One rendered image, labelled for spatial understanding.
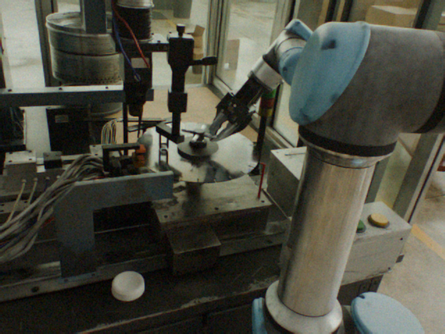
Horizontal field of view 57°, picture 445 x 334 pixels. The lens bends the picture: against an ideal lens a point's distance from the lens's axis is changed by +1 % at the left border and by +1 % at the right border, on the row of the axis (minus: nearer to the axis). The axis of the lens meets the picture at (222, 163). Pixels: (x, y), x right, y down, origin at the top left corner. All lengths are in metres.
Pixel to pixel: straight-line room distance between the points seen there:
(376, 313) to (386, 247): 0.38
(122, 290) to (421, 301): 1.66
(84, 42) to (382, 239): 1.16
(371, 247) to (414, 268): 1.44
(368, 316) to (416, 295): 1.63
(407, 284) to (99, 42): 1.83
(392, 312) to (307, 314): 0.16
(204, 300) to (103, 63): 0.98
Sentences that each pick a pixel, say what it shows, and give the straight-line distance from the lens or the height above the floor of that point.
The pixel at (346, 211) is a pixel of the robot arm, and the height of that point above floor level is 1.18.
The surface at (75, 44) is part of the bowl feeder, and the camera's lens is 1.59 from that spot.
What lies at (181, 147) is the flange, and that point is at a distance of 1.07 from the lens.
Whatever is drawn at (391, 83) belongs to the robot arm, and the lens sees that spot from 0.46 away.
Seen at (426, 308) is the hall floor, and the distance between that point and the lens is 2.28.
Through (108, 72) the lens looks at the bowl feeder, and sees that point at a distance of 1.63.
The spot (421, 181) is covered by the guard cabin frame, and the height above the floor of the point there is 0.99.
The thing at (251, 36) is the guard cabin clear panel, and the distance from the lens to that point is 1.82.
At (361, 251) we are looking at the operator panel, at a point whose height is 0.85.
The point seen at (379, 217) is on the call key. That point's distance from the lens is 1.05.
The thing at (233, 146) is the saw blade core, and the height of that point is 0.95.
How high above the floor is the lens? 1.47
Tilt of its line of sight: 30 degrees down
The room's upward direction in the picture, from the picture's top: 7 degrees clockwise
